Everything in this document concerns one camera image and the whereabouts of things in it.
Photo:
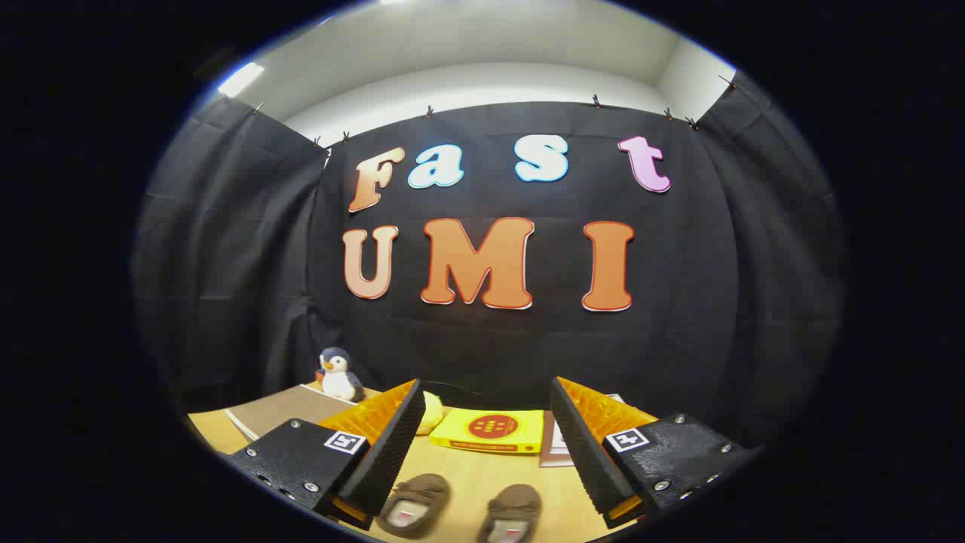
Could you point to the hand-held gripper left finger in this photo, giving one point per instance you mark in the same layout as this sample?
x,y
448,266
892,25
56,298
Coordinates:
x,y
392,452

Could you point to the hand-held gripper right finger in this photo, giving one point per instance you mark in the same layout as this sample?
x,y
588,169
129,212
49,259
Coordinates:
x,y
584,452

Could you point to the brown fuzzy shoe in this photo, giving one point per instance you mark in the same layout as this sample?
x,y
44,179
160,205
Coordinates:
x,y
415,504
513,509

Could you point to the beige fabric storage box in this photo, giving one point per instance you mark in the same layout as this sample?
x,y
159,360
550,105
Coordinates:
x,y
286,407

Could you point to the white book with colourful cover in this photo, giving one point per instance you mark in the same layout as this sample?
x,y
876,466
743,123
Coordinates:
x,y
558,436

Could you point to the yellow round plush bun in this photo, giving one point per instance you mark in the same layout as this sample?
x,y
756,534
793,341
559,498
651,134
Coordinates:
x,y
431,413

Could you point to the penguin plush toy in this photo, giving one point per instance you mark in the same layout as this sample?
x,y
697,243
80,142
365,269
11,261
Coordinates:
x,y
339,377

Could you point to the yellow book with red circle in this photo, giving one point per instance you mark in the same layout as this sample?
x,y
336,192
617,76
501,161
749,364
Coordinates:
x,y
490,430

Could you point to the ceiling light panel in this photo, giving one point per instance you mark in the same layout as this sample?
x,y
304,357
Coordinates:
x,y
241,79

